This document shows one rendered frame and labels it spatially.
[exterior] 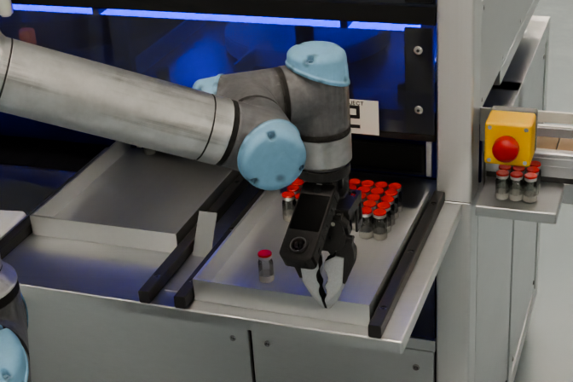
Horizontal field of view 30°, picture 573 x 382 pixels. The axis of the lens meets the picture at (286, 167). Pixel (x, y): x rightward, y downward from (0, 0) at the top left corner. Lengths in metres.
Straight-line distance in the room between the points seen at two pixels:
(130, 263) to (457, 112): 0.56
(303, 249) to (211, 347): 0.81
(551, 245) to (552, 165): 1.61
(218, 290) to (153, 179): 0.44
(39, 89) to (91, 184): 0.83
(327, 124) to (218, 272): 0.38
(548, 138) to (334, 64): 0.68
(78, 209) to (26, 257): 0.16
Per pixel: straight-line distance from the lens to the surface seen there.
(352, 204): 1.40
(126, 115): 1.12
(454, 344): 1.91
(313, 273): 1.42
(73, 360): 2.28
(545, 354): 2.94
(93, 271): 1.65
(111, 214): 1.80
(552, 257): 3.37
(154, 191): 1.86
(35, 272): 1.68
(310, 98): 1.29
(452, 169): 1.74
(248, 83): 1.27
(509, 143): 1.67
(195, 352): 2.12
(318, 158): 1.33
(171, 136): 1.13
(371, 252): 1.63
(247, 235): 1.69
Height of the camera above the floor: 1.70
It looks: 26 degrees down
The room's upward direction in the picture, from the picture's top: 4 degrees counter-clockwise
